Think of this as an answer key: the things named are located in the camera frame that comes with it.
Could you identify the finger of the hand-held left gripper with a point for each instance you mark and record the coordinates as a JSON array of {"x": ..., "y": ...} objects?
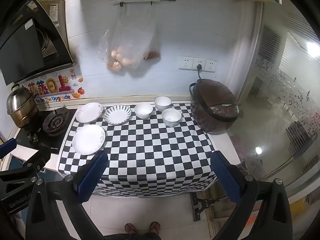
[
  {"x": 8, "y": 146},
  {"x": 37, "y": 158}
]

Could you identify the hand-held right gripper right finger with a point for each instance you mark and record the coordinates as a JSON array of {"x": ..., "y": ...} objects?
[{"x": 226, "y": 180}]

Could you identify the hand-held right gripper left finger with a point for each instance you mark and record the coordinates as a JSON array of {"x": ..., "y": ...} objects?
[{"x": 91, "y": 177}]

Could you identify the white bowl with blue rim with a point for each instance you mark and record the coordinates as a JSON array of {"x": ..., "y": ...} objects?
[{"x": 171, "y": 117}]

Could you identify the plain white plate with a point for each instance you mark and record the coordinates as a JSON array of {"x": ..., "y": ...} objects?
[{"x": 88, "y": 140}]

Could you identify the black gas stove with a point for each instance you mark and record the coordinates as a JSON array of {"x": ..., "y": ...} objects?
[{"x": 53, "y": 123}]

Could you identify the steel steamer pot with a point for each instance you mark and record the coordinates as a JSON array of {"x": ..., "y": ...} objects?
[{"x": 20, "y": 102}]

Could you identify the black white checkered cloth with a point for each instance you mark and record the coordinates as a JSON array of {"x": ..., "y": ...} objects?
[{"x": 150, "y": 155}]

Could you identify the person's left foot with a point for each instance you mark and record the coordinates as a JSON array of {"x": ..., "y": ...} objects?
[{"x": 130, "y": 228}]

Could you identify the person's foot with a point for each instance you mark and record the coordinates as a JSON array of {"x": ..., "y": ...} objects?
[
  {"x": 154, "y": 227},
  {"x": 130, "y": 228}
]

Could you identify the white floral plate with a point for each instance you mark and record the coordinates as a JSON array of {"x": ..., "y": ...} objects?
[{"x": 88, "y": 112}]

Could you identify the striped rim plate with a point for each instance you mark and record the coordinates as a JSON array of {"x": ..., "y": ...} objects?
[{"x": 117, "y": 115}]

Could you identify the brown rice cooker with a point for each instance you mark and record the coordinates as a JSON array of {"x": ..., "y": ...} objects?
[{"x": 215, "y": 107}]

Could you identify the person's right foot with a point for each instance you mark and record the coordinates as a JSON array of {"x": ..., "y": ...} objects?
[{"x": 154, "y": 227}]

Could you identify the white patterned bowl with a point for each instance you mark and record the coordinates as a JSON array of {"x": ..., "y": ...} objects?
[{"x": 143, "y": 110}]

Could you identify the patterned glass sliding door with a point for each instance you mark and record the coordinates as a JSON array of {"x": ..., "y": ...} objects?
[{"x": 282, "y": 105}]

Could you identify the black and steel range hood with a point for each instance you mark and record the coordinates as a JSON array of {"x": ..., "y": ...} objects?
[{"x": 22, "y": 50}]

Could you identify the white bowl with black rim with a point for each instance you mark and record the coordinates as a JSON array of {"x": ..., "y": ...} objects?
[{"x": 162, "y": 102}]

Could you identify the clear plastic bag of eggs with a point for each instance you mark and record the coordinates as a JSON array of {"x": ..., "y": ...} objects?
[{"x": 125, "y": 45}]

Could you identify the plastic bag with red contents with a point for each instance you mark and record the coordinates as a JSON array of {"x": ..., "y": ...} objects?
[{"x": 152, "y": 53}]

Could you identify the black metal floor bracket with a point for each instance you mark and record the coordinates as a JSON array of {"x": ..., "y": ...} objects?
[{"x": 200, "y": 205}]

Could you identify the colourful wall sticker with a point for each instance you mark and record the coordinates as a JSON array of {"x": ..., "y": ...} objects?
[{"x": 53, "y": 86}]

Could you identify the white wall socket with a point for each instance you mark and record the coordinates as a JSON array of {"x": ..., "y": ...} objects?
[
  {"x": 211, "y": 65},
  {"x": 197, "y": 61},
  {"x": 185, "y": 63}
]

